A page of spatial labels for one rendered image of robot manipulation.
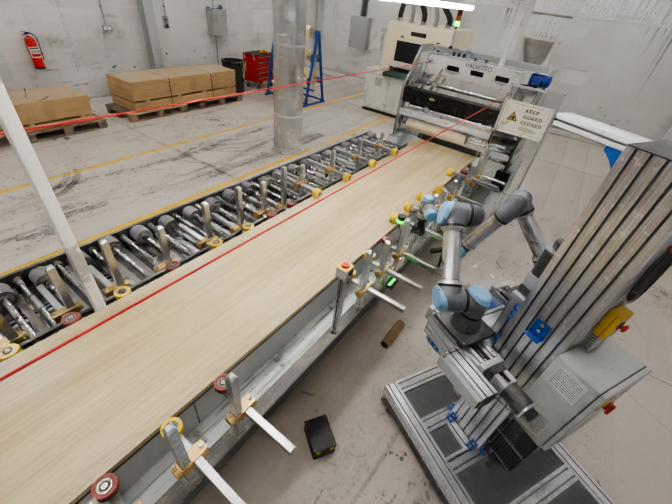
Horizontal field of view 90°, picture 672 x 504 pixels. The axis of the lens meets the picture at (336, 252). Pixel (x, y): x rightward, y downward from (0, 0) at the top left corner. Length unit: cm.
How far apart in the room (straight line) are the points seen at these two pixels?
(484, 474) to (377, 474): 62
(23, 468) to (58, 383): 32
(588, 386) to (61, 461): 197
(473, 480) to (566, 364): 102
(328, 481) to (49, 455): 143
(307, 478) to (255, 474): 31
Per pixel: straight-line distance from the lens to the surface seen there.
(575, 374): 171
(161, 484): 185
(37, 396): 190
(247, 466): 246
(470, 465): 246
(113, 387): 179
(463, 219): 173
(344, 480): 245
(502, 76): 459
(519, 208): 200
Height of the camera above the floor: 232
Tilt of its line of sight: 38 degrees down
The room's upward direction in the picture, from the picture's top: 8 degrees clockwise
